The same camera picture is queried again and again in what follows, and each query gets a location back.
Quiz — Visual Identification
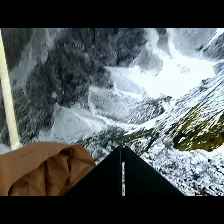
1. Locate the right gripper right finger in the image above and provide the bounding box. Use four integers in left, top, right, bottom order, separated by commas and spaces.
123, 146, 185, 197

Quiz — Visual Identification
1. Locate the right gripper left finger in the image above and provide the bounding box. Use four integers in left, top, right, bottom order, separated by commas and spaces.
65, 146, 123, 197

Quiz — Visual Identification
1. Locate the brown garment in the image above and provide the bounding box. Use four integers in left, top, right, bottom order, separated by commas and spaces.
0, 141, 97, 197

